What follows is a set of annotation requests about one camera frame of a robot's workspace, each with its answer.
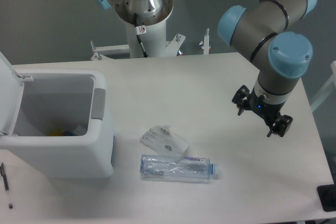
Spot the white side frame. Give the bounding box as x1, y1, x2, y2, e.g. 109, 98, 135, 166
310, 61, 335, 112

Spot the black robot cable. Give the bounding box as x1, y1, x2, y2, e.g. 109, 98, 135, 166
133, 13, 149, 58

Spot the white open trash can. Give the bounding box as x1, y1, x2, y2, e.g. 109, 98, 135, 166
1, 56, 114, 178

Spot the black device at table edge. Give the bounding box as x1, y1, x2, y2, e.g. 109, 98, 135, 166
317, 184, 335, 212

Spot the black pen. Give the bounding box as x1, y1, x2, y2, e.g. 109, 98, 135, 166
1, 163, 13, 209

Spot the crushed clear plastic bottle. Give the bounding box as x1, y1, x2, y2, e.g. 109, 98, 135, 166
140, 155, 220, 184

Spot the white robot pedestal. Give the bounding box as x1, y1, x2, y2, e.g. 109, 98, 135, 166
91, 0, 186, 60

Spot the yellow trash in bin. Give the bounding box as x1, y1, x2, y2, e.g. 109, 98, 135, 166
48, 129, 76, 136

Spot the clear plastic parts bag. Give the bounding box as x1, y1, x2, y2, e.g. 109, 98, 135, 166
139, 125, 189, 156

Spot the white frame bracket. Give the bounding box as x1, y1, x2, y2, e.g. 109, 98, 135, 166
199, 28, 211, 55

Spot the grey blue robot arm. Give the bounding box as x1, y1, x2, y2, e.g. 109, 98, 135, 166
96, 0, 317, 136

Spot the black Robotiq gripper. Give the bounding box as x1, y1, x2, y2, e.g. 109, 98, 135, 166
232, 85, 293, 137

